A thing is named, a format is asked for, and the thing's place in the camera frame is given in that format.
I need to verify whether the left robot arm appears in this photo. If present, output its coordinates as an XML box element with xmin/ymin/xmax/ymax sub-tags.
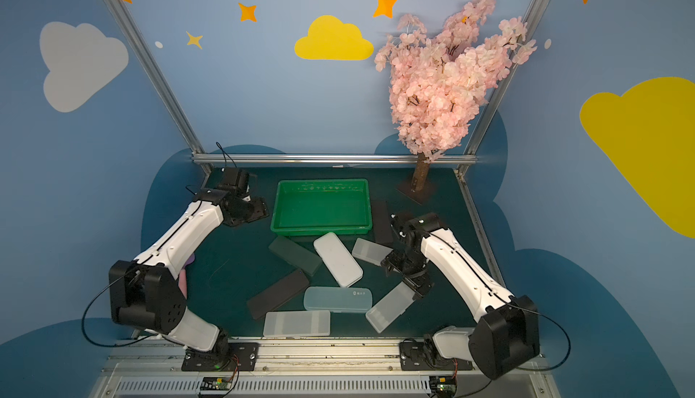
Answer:
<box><xmin>109</xmin><ymin>189</ymin><xmax>269</xmax><ymax>353</ymax></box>

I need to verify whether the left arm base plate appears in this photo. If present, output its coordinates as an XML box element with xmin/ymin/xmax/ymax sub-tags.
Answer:
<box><xmin>181</xmin><ymin>341</ymin><xmax>260</xmax><ymax>372</ymax></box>

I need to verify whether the circuit board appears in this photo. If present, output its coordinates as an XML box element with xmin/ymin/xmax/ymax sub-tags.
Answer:
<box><xmin>198</xmin><ymin>376</ymin><xmax>232</xmax><ymax>395</ymax></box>
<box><xmin>428</xmin><ymin>376</ymin><xmax>458</xmax><ymax>398</ymax></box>

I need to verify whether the light blue pencil case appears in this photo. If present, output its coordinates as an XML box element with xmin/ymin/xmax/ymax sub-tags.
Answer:
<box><xmin>303</xmin><ymin>287</ymin><xmax>373</xmax><ymax>314</ymax></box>

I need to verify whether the green plastic storage tray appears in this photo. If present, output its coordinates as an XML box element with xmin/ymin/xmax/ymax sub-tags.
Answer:
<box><xmin>271</xmin><ymin>179</ymin><xmax>373</xmax><ymax>237</ymax></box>

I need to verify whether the aluminium front rail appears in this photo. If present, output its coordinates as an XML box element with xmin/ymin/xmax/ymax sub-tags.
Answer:
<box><xmin>90</xmin><ymin>338</ymin><xmax>560</xmax><ymax>397</ymax></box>

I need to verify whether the black pencil case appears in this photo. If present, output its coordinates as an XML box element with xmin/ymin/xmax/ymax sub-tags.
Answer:
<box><xmin>370</xmin><ymin>200</ymin><xmax>393</xmax><ymax>247</ymax></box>
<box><xmin>247</xmin><ymin>269</ymin><xmax>309</xmax><ymax>320</ymax></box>

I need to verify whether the pink blossom artificial tree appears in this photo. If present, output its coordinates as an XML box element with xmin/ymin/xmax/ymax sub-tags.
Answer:
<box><xmin>375</xmin><ymin>0</ymin><xmax>537</xmax><ymax>204</ymax></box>

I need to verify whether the frosted pencil case front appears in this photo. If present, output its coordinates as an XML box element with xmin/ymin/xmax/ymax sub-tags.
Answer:
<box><xmin>264</xmin><ymin>310</ymin><xmax>330</xmax><ymax>338</ymax></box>

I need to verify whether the right circuit board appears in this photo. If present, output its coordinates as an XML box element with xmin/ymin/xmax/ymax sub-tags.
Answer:
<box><xmin>428</xmin><ymin>376</ymin><xmax>458</xmax><ymax>398</ymax></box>

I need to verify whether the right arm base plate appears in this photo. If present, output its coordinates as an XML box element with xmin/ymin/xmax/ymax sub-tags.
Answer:
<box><xmin>398</xmin><ymin>339</ymin><xmax>473</xmax><ymax>372</ymax></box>

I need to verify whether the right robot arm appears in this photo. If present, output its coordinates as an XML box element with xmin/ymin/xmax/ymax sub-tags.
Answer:
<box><xmin>381</xmin><ymin>211</ymin><xmax>540</xmax><ymax>380</ymax></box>

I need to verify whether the white opaque pencil case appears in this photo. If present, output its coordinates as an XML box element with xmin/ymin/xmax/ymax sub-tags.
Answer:
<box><xmin>313</xmin><ymin>232</ymin><xmax>363</xmax><ymax>288</ymax></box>

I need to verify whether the frosted clear pencil case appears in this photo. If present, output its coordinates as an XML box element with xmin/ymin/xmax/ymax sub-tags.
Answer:
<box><xmin>351</xmin><ymin>238</ymin><xmax>393</xmax><ymax>267</ymax></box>

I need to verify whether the dark translucent grey pencil case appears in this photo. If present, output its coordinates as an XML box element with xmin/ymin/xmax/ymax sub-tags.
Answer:
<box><xmin>269</xmin><ymin>236</ymin><xmax>323</xmax><ymax>276</ymax></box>

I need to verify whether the purple pink toy shovel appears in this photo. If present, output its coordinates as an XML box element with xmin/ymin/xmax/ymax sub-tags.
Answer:
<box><xmin>177</xmin><ymin>254</ymin><xmax>195</xmax><ymax>298</ymax></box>

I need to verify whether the left circuit board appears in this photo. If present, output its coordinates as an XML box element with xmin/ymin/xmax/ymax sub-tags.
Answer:
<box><xmin>198</xmin><ymin>376</ymin><xmax>232</xmax><ymax>395</ymax></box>

